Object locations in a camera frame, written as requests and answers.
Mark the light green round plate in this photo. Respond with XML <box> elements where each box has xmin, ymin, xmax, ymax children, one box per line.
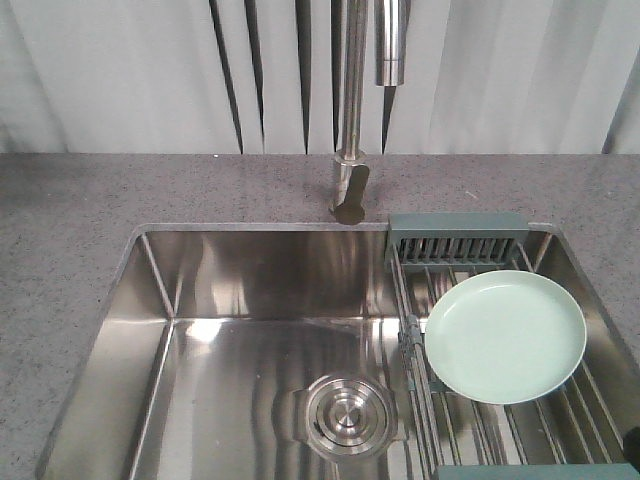
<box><xmin>424</xmin><ymin>270</ymin><xmax>588</xmax><ymax>405</ymax></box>

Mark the stainless steel faucet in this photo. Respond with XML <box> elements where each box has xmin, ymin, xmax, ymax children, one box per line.
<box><xmin>330</xmin><ymin>1</ymin><xmax>411</xmax><ymax>225</ymax></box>

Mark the grey sink dish rack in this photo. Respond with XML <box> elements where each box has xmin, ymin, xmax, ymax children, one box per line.
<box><xmin>385</xmin><ymin>213</ymin><xmax>639</xmax><ymax>479</ymax></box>

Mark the stainless steel sink basin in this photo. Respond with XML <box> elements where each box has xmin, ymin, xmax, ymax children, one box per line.
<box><xmin>36</xmin><ymin>225</ymin><xmax>424</xmax><ymax>479</ymax></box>

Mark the steel sink drain strainer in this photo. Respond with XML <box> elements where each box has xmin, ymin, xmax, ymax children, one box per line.
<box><xmin>292</xmin><ymin>372</ymin><xmax>399</xmax><ymax>462</ymax></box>

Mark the white pleated curtain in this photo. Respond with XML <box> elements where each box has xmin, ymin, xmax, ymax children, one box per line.
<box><xmin>1</xmin><ymin>1</ymin><xmax>639</xmax><ymax>154</ymax></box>

